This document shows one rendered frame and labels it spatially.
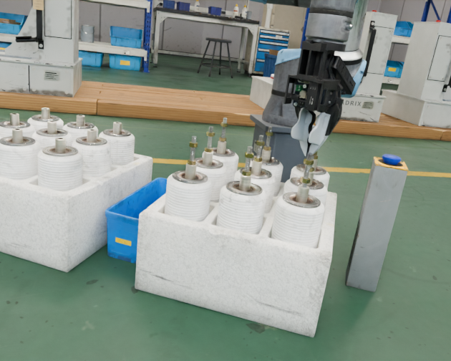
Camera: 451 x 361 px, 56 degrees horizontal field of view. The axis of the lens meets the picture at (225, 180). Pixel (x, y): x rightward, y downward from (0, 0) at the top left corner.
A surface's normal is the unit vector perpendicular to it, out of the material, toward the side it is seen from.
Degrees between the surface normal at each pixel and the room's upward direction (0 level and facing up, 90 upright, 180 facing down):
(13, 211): 90
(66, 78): 90
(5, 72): 90
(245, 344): 0
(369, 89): 90
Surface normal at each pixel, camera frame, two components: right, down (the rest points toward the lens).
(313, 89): -0.62, 0.18
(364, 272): -0.26, 0.28
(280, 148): 0.22, 0.34
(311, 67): 0.77, 0.29
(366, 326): 0.12, -0.94
